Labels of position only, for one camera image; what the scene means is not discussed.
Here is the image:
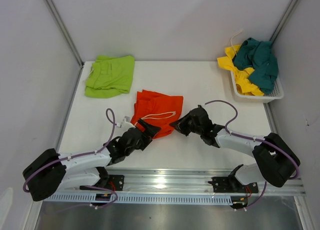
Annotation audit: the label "orange shorts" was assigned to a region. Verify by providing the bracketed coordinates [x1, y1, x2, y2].
[130, 90, 184, 139]

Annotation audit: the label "lime green shorts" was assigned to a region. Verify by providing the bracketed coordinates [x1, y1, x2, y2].
[84, 55, 135, 99]

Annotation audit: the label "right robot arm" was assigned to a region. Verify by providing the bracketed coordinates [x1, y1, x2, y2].
[170, 106, 300, 192]

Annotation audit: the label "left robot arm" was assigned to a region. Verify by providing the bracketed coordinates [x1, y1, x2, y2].
[22, 117, 161, 201]

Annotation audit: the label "yellow shorts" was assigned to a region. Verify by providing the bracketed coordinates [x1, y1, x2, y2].
[217, 45, 265, 97]

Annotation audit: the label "teal shorts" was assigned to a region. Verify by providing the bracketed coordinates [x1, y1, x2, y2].
[233, 38, 279, 95]

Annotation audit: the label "white plastic basket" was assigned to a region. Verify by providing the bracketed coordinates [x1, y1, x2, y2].
[230, 72, 285, 103]

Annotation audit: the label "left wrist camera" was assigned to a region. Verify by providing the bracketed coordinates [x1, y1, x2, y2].
[116, 116, 134, 129]

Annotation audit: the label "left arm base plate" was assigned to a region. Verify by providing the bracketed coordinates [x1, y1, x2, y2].
[107, 175, 125, 191]

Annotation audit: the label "aluminium rail frame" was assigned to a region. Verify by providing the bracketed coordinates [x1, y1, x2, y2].
[33, 167, 307, 197]

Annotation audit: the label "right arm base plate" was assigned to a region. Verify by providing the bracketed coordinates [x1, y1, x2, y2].
[208, 176, 259, 193]

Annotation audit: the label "slotted cable duct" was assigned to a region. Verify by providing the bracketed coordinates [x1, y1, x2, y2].
[45, 192, 244, 205]

